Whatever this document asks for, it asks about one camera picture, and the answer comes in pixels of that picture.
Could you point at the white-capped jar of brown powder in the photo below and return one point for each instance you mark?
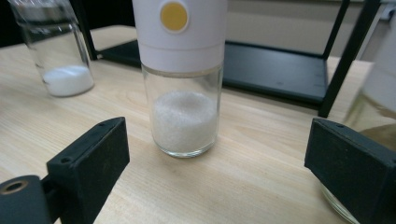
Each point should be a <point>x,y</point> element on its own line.
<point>379,102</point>

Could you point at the white-capped jar of white granules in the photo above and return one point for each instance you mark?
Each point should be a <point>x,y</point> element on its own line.
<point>183,124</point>

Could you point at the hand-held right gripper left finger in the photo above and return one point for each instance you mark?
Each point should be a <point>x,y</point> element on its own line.
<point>90,168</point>

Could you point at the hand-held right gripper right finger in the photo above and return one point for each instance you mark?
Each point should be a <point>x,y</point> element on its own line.
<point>351,168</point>

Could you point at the black metal rack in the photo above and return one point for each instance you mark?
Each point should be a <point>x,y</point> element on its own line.
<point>274,71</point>

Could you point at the beige cabinet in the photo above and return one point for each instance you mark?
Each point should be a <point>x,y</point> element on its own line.
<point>280,28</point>

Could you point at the dark curtain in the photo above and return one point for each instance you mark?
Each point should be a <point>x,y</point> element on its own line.
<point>106,12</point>

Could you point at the silver-lidded jar of white powder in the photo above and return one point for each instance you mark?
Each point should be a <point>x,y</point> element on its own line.
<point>67,81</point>

